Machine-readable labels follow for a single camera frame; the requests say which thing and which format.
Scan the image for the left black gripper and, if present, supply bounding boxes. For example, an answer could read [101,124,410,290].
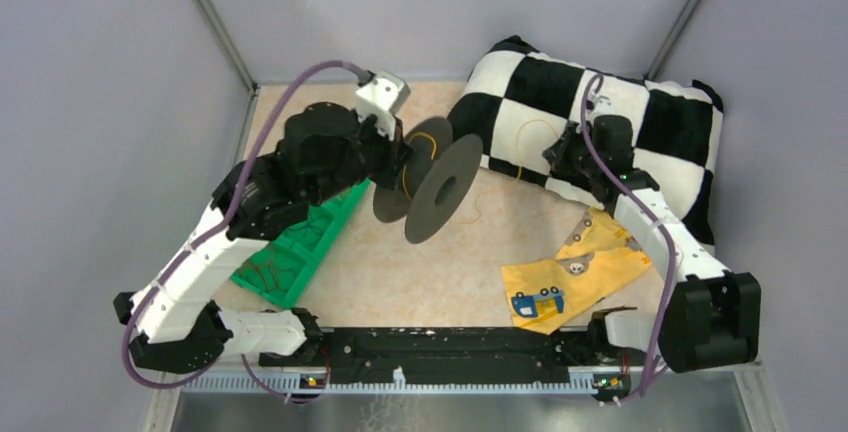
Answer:
[306,106,416,207]

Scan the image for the thin yellow cable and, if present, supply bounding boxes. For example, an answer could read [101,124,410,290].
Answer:
[400,117,561,226]

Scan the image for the black cable spool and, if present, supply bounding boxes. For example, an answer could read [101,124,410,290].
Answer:
[372,117,483,244]

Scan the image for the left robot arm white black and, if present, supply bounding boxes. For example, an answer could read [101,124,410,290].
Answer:
[114,102,411,381]

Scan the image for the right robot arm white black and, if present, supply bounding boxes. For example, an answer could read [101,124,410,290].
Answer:
[543,115,762,373]

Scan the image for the black white checkered pillow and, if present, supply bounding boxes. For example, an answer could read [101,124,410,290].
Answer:
[447,35,725,248]

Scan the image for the green compartment tray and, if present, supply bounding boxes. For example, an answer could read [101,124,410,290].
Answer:
[231,181,370,309]

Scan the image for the yellow cloth with car print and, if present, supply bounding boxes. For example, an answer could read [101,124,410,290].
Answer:
[500,208,652,335]

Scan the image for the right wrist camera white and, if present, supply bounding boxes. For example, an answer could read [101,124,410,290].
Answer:
[586,93,615,122]

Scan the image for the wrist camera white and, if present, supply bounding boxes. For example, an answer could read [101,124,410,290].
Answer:
[586,93,615,122]
[354,71,411,139]

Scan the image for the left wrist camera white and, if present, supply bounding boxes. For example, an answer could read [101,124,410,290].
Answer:
[354,71,411,139]

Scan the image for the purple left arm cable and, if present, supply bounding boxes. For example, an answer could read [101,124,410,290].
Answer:
[121,61,376,406]

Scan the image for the brown wires in tray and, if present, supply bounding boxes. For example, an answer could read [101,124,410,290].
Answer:
[241,253,299,291]

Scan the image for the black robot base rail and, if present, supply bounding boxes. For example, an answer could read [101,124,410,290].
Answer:
[258,327,645,385]

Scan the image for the white slotted cable duct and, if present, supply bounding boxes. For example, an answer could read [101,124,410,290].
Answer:
[183,368,598,395]

